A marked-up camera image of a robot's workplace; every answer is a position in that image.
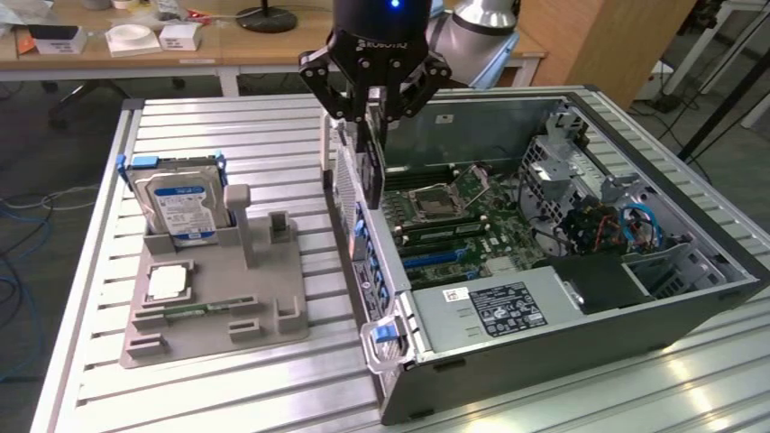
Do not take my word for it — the small white floor box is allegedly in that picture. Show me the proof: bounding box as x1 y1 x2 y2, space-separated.
634 58 676 103

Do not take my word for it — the thin black wire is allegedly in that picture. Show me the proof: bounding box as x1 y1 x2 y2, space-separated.
516 178 579 261

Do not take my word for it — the perforated metal drive cage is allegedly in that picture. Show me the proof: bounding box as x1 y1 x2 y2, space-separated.
515 133 606 226

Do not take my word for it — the white floor cable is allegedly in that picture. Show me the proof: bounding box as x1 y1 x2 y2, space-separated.
0 184 97 213

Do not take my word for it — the green RAM stick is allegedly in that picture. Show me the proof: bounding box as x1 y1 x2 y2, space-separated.
160 301 235 319

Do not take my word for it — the red wire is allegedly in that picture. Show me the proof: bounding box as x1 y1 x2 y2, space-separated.
592 215 620 253

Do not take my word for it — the hard disk with blue bracket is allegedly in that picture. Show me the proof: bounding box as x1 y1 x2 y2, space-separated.
113 152 235 248

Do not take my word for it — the grey printed parts rack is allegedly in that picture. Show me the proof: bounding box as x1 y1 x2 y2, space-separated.
117 182 312 372

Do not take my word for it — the grey packet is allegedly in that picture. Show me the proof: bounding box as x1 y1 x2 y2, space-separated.
148 0 181 22

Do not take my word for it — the clear plastic bag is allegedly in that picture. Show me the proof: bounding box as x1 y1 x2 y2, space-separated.
0 0 54 26

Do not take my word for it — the black stand leg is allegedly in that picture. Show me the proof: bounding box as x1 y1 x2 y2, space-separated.
676 42 770 162

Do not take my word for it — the blue floor cable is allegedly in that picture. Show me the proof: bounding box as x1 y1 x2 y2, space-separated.
0 198 53 384

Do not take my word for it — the clear case handle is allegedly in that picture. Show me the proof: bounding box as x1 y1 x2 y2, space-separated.
359 310 417 373

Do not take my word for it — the wooden desk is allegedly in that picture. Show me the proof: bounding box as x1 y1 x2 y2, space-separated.
0 0 549 98

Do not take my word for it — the grey metal disk bay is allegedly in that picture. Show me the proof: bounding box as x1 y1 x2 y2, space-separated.
618 238 732 301

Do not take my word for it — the metal socket cover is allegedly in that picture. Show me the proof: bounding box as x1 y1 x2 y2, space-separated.
449 162 493 204

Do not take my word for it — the Nvidia graphics card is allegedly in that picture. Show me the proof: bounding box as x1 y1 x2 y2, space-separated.
352 88 385 211

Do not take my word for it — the RAM stick with white label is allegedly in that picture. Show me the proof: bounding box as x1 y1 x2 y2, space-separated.
403 223 484 243

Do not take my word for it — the wooden cabinet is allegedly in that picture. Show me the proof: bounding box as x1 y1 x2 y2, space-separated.
515 0 703 110

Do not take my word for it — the black open PC case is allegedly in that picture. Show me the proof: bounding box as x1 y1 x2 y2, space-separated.
324 85 770 428

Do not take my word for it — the black chair base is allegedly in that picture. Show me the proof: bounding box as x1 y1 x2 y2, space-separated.
41 78 130 130

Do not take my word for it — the white table frame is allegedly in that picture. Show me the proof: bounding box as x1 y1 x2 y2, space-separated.
660 0 770 130

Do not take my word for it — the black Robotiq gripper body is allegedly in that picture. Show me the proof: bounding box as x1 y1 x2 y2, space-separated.
328 0 432 91

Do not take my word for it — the silver chipset heatsink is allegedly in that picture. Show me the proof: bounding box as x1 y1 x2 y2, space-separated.
480 258 519 277

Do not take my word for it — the white square dish holder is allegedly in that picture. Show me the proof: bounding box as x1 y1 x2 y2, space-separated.
104 24 165 59

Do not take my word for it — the CPU socket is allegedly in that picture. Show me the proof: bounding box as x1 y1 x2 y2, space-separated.
407 183 473 223

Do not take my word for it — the beige post with black base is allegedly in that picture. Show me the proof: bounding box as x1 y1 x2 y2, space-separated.
316 112 336 195

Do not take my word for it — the blue SATA wire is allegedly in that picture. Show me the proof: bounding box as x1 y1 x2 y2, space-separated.
618 202 666 252

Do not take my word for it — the black round lamp base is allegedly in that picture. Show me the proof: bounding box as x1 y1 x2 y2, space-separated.
235 0 299 34

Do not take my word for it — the white box with black lid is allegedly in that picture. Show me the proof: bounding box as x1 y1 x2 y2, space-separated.
26 24 90 56

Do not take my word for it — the plain white box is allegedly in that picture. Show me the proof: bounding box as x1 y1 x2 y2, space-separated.
157 22 203 52

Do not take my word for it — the silver CPU chip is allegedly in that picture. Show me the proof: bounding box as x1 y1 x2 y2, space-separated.
145 268 185 302

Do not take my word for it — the green motherboard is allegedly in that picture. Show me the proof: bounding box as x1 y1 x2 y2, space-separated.
375 152 557 290

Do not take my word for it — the blue expansion slot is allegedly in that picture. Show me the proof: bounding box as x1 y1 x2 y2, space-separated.
399 250 459 271

